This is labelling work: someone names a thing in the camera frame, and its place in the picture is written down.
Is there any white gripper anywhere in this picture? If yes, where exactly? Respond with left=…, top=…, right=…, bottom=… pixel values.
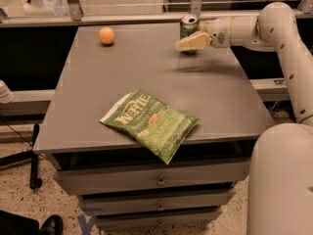
left=175, top=17, right=232, bottom=52

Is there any green soda can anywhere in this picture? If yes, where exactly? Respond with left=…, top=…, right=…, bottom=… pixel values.
left=179, top=13, right=201, bottom=56

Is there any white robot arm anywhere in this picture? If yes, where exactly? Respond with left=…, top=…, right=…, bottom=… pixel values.
left=176, top=2, right=313, bottom=235

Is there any orange fruit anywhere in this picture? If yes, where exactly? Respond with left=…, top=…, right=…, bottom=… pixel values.
left=99, top=26, right=115, bottom=45

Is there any green Kettle chips bag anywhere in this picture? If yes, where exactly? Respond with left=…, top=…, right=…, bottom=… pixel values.
left=100, top=89, right=199, bottom=165

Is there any top grey drawer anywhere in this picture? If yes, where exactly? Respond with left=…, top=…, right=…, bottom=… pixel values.
left=55, top=157, right=249, bottom=195

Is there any grey drawer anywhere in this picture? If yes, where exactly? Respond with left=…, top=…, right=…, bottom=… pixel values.
left=95, top=208, right=221, bottom=231
left=79, top=189, right=235, bottom=215
left=55, top=157, right=249, bottom=195

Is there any middle grey drawer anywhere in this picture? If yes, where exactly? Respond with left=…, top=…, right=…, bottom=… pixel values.
left=79, top=189, right=235, bottom=215

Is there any grey drawer cabinet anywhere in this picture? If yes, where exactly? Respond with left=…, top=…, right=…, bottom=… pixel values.
left=34, top=23, right=274, bottom=230

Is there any bottom grey drawer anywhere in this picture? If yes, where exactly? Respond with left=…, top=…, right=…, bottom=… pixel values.
left=95, top=208, right=221, bottom=231

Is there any white cylindrical object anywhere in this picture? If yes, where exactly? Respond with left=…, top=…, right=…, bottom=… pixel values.
left=0, top=80, right=14, bottom=104

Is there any black shoe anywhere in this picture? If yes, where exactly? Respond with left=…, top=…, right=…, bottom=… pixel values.
left=38, top=214, right=64, bottom=235

